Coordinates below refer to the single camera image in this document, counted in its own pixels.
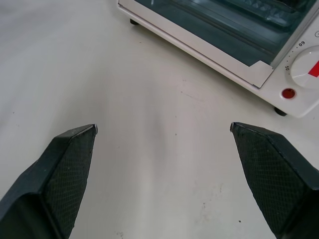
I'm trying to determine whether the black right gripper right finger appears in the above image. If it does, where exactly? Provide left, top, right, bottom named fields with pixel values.
left=229, top=121, right=319, bottom=239

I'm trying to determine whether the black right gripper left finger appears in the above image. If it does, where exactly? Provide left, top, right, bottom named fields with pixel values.
left=0, top=123, right=99, bottom=239

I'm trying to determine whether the white toaster oven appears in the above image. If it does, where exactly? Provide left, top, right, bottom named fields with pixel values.
left=117, top=0, right=319, bottom=119

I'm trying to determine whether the red indicator light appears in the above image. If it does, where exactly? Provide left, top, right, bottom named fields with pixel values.
left=281, top=88, right=297, bottom=101

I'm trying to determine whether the white timer knob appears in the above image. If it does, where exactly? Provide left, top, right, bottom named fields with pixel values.
left=290, top=46, right=319, bottom=90

